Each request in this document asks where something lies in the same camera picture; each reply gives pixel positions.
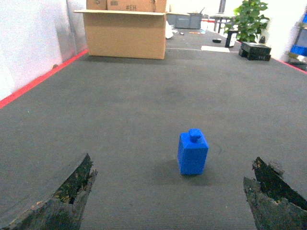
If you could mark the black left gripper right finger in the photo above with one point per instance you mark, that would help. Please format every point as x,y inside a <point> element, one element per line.
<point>277,200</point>

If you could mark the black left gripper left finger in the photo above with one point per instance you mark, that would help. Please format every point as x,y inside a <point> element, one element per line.
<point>56,204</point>

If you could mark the blue block part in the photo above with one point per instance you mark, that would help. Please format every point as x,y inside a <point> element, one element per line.
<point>192,152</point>

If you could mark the black flat boxes stack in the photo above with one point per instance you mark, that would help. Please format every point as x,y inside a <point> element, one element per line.
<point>254,51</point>

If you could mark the black white small box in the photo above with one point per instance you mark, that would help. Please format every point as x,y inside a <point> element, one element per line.
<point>231,38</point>

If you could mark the white paper sheet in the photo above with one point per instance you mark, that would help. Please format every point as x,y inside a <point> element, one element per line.
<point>215,49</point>

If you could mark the small black round object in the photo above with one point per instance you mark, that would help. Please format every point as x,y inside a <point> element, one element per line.
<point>217,40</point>

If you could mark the green potted plant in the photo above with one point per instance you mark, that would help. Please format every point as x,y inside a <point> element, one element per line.
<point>248,20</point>

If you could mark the large cardboard box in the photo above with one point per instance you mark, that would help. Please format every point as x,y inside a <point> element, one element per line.
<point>125,28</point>

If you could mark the grey plastic crate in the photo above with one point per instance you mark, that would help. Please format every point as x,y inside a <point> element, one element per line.
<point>185,21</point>

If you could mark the red conveyor side rail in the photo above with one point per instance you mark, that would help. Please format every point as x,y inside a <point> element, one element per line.
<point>39,80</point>

